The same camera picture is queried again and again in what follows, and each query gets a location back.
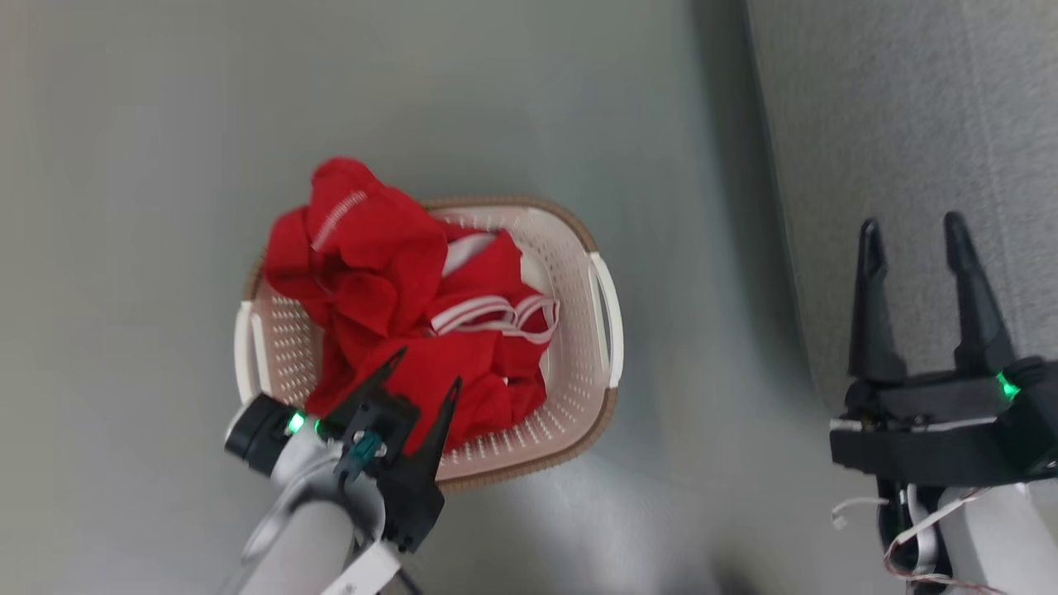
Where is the red white thin cable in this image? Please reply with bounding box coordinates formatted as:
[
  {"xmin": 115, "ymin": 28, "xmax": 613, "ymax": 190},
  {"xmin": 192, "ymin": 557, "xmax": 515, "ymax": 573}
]
[{"xmin": 882, "ymin": 488, "xmax": 1008, "ymax": 595}]

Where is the red garment with white stripes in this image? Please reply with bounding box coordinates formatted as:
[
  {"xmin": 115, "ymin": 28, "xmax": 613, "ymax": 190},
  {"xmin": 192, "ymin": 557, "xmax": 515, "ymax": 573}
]
[{"xmin": 264, "ymin": 157, "xmax": 560, "ymax": 453}]

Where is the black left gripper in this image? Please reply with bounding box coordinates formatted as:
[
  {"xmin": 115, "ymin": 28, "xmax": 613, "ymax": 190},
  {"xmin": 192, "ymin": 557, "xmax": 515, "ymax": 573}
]
[{"xmin": 317, "ymin": 347, "xmax": 462, "ymax": 554}]

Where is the white flat cable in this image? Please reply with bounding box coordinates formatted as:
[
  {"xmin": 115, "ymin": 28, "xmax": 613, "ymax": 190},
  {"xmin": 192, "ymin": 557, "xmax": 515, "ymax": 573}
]
[{"xmin": 832, "ymin": 496, "xmax": 890, "ymax": 531}]

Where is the white paper tag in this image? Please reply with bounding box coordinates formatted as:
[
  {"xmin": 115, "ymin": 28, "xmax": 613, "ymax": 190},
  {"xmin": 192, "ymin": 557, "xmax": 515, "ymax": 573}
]
[{"xmin": 321, "ymin": 540, "xmax": 403, "ymax": 595}]

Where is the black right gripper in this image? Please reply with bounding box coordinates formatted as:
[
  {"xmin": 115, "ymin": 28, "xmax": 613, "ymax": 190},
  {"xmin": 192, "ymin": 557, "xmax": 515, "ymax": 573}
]
[{"xmin": 830, "ymin": 211, "xmax": 1058, "ymax": 489}]

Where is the beige plastic laundry basket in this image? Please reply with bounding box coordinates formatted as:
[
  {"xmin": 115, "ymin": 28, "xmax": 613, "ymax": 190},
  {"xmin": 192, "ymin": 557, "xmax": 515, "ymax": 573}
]
[{"xmin": 234, "ymin": 196, "xmax": 624, "ymax": 493}]

